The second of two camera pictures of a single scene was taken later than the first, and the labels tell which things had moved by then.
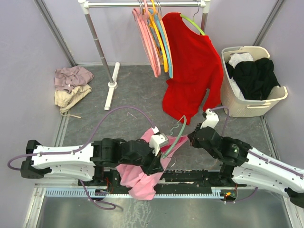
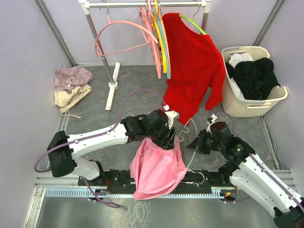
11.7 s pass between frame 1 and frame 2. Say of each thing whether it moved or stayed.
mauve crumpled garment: stayed
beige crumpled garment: stayed
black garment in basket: stayed
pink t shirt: moved
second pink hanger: stayed
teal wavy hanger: moved
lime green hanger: stayed
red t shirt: stayed
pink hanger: moved
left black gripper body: moved
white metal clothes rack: stayed
